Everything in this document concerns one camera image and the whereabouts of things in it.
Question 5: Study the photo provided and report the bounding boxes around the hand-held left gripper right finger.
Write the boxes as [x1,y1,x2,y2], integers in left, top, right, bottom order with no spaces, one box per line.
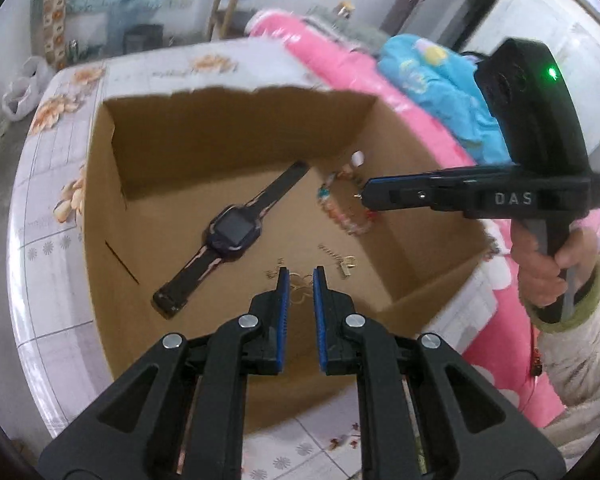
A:
[312,265,566,480]

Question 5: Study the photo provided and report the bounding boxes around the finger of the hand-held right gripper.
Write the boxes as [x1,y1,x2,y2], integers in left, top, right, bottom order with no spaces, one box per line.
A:
[362,176,476,218]
[367,169,518,184]

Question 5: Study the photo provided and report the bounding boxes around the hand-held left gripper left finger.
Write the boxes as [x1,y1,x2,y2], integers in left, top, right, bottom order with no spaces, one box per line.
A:
[39,266,291,480]

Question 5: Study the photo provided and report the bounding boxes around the gold wire ornament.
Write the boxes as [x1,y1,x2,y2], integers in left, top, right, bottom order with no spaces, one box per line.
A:
[265,257,317,306]

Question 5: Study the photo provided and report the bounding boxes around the gold chain with charm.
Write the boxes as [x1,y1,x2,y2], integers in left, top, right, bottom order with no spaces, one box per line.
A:
[319,244,357,278]

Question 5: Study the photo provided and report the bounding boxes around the multicoloured bead bracelet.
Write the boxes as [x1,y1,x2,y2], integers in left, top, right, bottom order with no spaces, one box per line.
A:
[317,170,376,235]

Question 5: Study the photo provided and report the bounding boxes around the black smart watch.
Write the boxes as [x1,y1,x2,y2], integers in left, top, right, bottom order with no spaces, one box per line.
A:
[152,160,311,318]

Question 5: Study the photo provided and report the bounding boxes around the cardboard box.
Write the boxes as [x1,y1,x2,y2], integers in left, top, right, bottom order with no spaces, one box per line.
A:
[81,85,503,436]

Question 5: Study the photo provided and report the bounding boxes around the person's right forearm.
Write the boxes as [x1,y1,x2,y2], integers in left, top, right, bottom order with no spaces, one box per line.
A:
[522,255,600,461]

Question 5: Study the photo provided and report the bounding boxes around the person's right hand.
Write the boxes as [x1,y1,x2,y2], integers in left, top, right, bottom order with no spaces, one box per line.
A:
[510,220,600,307]

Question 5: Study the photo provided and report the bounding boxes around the light blue blanket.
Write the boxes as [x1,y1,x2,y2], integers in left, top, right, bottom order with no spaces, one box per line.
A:
[377,34,511,166]

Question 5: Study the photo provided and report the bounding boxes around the white door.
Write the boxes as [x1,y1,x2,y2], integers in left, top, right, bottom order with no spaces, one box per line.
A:
[462,0,600,161]

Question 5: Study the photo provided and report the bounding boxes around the grey knit blanket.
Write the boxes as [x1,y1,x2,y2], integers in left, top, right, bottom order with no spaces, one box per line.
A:
[305,5,388,56]

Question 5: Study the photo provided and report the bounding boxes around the pink floral blanket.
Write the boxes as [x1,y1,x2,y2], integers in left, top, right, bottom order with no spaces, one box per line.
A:
[245,8,600,428]

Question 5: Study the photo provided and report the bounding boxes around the floral tablecloth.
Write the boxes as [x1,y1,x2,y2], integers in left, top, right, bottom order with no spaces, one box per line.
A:
[7,40,511,480]

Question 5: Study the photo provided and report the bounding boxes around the dark waste bin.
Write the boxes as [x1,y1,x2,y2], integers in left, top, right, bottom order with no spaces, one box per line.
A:
[124,24,163,56]

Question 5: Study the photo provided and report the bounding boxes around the white plastic bag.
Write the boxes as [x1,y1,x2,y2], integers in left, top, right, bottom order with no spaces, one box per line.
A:
[2,57,51,121]

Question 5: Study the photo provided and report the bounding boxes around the orange check cloth strip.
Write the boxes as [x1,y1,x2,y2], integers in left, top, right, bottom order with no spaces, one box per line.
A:
[42,0,69,71]

